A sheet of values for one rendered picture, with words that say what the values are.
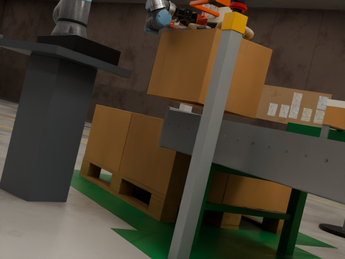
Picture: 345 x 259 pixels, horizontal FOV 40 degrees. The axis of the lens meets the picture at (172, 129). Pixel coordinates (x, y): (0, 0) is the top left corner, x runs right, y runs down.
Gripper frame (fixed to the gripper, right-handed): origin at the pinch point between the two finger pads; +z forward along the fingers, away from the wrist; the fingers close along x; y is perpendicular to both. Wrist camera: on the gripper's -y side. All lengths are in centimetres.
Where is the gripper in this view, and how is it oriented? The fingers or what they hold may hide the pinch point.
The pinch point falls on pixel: (196, 21)
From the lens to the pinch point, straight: 312.0
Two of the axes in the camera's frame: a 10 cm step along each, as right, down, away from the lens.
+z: 8.2, 1.9, 5.4
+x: 2.3, -9.7, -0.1
